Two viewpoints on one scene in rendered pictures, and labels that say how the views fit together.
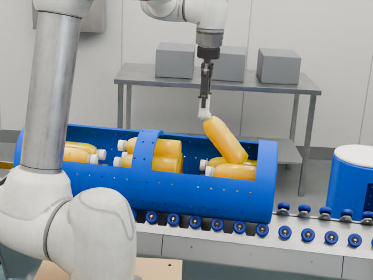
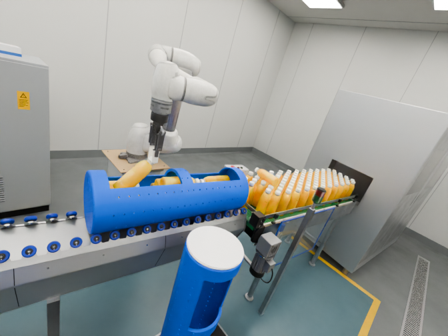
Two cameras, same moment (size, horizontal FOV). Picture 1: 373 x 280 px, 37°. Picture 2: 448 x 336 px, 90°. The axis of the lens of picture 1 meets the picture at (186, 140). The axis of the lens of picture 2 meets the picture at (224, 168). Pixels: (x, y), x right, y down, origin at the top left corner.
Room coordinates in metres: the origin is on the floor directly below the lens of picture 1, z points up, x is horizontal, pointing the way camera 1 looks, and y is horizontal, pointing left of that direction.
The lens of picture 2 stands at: (2.69, -0.58, 1.75)
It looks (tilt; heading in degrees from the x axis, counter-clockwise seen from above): 21 degrees down; 131
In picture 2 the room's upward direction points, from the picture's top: 17 degrees clockwise
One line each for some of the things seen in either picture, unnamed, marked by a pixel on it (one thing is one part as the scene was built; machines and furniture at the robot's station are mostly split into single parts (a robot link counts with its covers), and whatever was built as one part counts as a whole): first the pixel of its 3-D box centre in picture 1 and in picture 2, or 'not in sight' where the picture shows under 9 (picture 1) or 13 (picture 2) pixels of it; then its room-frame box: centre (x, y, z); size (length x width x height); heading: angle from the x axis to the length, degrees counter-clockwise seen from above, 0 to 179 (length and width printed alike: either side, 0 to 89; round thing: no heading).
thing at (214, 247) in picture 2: not in sight; (215, 245); (2.18, 0.12, 1.03); 0.28 x 0.28 x 0.01
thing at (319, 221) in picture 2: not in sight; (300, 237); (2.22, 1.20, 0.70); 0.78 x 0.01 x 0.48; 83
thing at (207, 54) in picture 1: (207, 60); (158, 123); (1.80, -0.05, 1.49); 0.08 x 0.07 x 0.09; 173
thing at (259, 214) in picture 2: not in sight; (257, 219); (2.07, 0.63, 0.95); 0.10 x 0.07 x 0.10; 173
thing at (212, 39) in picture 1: (209, 37); (161, 106); (1.79, -0.06, 1.57); 0.09 x 0.09 x 0.06
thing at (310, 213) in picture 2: not in sight; (283, 266); (2.27, 0.94, 0.55); 0.04 x 0.04 x 1.10; 83
